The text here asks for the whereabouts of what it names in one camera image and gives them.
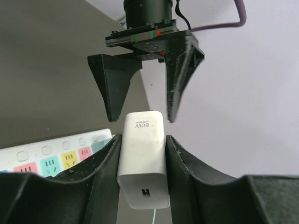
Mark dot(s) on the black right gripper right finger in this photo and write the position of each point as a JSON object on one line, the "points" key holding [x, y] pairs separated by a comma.
{"points": [[200, 194]]}

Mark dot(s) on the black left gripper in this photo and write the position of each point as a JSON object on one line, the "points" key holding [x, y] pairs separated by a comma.
{"points": [[161, 41]]}

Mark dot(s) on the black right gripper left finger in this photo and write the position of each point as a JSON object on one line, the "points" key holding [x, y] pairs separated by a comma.
{"points": [[87, 193]]}

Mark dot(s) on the white power strip coloured sockets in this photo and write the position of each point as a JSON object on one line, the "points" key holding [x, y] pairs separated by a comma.
{"points": [[50, 157]]}

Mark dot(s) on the white square charger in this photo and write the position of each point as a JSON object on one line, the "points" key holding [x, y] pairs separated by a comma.
{"points": [[142, 174]]}

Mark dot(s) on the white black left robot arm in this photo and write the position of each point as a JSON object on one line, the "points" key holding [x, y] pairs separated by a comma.
{"points": [[141, 12]]}

